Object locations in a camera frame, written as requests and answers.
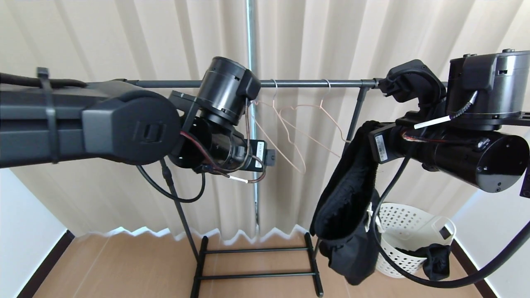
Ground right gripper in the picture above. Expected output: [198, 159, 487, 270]
[368, 123, 530, 194]

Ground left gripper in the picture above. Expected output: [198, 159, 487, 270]
[172, 118, 277, 173]

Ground black mesh garment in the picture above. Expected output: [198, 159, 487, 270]
[395, 243, 452, 281]

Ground black shorts with white cord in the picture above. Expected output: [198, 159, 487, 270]
[310, 120, 383, 286]

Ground pink clothes hanger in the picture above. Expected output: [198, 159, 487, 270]
[248, 79, 308, 174]
[279, 79, 351, 159]

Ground white laundry basket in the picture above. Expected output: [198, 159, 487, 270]
[375, 202, 457, 279]

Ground black clothes rack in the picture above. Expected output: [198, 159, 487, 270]
[124, 78, 380, 298]

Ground beige curtain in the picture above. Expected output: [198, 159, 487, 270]
[0, 0, 530, 245]

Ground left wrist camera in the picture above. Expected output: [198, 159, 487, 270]
[239, 70, 262, 101]

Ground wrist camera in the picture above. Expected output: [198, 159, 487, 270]
[239, 70, 262, 101]
[378, 59, 447, 125]

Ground black cable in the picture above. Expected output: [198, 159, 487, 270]
[370, 151, 530, 289]
[136, 163, 207, 204]

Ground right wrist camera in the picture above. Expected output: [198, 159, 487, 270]
[378, 59, 447, 125]

